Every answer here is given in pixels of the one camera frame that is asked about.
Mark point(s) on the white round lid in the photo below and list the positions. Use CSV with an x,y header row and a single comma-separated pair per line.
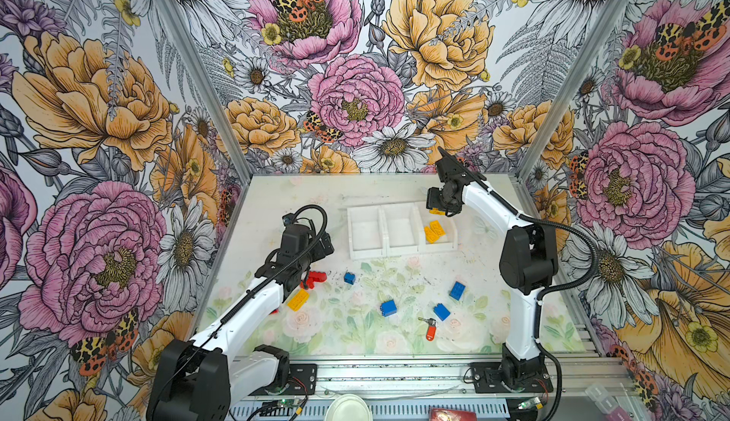
x,y
348,407

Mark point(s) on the white three-compartment bin tray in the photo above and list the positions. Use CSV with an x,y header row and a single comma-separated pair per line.
x,y
396,230

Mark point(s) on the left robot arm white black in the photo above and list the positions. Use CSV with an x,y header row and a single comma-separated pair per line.
x,y
202,377

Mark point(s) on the yellow orange lego brick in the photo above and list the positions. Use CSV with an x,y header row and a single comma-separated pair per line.
x,y
437,229

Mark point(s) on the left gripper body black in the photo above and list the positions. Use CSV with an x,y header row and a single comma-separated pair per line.
x,y
319,253

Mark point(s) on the red box at bottom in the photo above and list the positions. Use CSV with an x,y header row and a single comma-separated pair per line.
x,y
443,414

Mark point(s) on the blue lego brick upper right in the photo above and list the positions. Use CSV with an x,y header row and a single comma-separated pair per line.
x,y
457,291

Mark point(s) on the clear plastic container corner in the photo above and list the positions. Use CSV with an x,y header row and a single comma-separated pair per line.
x,y
607,404

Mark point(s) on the blue lego brick lower right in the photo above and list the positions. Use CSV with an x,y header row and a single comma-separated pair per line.
x,y
441,311

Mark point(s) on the red lego brick long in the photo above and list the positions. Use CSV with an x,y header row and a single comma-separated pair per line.
x,y
317,277

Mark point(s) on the yellow lego brick top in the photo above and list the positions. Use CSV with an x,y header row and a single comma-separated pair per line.
x,y
430,236

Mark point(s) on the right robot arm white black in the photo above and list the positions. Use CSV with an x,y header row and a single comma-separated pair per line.
x,y
527,263

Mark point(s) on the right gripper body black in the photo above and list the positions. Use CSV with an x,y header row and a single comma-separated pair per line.
x,y
439,199

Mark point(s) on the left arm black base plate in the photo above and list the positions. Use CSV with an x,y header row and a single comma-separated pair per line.
x,y
299,380

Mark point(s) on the yellow lego brick left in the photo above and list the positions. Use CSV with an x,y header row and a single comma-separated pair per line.
x,y
298,300

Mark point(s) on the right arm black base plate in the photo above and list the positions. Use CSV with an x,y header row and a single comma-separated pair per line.
x,y
491,378

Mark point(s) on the small blue lego brick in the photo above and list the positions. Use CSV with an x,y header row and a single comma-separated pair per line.
x,y
349,278

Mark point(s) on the blue lego brick center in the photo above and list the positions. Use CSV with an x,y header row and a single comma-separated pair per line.
x,y
388,308

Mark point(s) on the aluminium frame rail front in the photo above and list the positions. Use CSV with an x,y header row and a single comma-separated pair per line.
x,y
431,376

